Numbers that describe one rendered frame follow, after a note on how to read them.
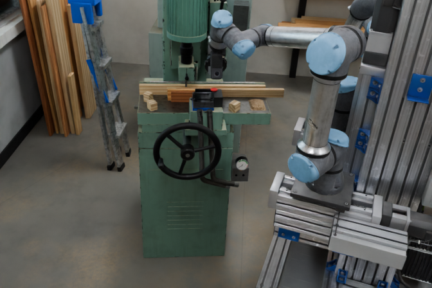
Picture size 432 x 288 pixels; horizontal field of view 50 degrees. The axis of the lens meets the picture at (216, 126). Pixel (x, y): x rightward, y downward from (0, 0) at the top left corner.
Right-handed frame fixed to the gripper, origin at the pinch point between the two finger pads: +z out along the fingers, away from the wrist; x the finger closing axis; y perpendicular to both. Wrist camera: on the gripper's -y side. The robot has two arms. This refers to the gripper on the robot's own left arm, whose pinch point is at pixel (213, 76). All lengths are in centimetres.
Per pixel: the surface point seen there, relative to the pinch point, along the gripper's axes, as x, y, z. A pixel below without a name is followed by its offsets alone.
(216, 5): -2.3, 40.2, 0.3
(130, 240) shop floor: 39, -43, 102
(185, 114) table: 11.4, -9.0, 17.6
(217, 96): -1.8, -6.6, 5.2
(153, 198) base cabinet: 25, -34, 59
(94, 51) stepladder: 64, 59, 64
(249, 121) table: -17.9, -10.1, 20.1
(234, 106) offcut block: -10.2, -6.0, 14.2
